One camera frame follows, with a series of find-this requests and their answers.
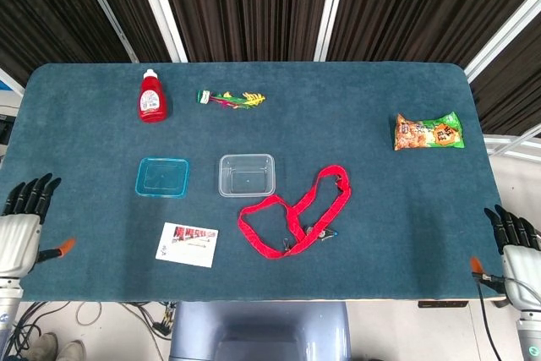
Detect red lanyard strap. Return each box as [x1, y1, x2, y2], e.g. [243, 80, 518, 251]
[238, 165, 352, 260]

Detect metal clip with blue tip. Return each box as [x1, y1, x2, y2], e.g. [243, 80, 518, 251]
[304, 225, 341, 243]

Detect teal carpet table mat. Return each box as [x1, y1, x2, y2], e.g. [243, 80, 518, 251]
[0, 61, 504, 304]

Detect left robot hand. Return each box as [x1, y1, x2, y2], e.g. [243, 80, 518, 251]
[0, 172, 77, 280]

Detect tangled black floor cables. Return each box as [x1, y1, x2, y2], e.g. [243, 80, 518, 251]
[0, 301, 58, 361]

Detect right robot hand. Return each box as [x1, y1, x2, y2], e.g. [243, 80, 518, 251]
[469, 204, 541, 310]

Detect black right hand cable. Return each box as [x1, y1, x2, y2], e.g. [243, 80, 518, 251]
[476, 276, 506, 361]

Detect white card with red print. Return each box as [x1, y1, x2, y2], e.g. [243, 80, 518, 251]
[155, 222, 220, 269]

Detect white frame with blue sticker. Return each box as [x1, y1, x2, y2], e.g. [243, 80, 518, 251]
[0, 67, 25, 98]

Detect white floor cable loop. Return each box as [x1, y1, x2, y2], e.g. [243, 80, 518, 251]
[75, 302, 103, 328]

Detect red ketchup squeeze bottle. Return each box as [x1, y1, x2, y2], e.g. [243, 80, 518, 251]
[138, 68, 169, 124]

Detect white metal frame rail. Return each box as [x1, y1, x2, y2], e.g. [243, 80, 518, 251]
[484, 126, 541, 163]

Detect colourful feather toy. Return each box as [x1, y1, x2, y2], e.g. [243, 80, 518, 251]
[196, 89, 267, 111]

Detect clear plastic container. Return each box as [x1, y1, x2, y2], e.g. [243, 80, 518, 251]
[218, 153, 276, 199]

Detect grey shoe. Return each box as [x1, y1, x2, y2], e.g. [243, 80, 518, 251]
[31, 332, 59, 361]
[57, 339, 88, 361]

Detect white frame post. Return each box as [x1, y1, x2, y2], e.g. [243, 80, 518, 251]
[130, 0, 189, 63]
[314, 0, 352, 63]
[463, 0, 541, 82]

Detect thin grey frame post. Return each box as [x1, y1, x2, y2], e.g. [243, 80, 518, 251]
[71, 0, 139, 63]

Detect blue container lid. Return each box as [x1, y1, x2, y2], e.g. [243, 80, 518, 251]
[134, 156, 190, 199]

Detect black floor cable bundle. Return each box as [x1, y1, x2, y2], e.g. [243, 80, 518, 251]
[120, 300, 178, 340]

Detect blue-grey robot torso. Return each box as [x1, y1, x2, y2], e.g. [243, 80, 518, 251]
[168, 301, 352, 361]

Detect green orange snack bag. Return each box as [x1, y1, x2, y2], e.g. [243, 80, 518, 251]
[393, 111, 465, 152]

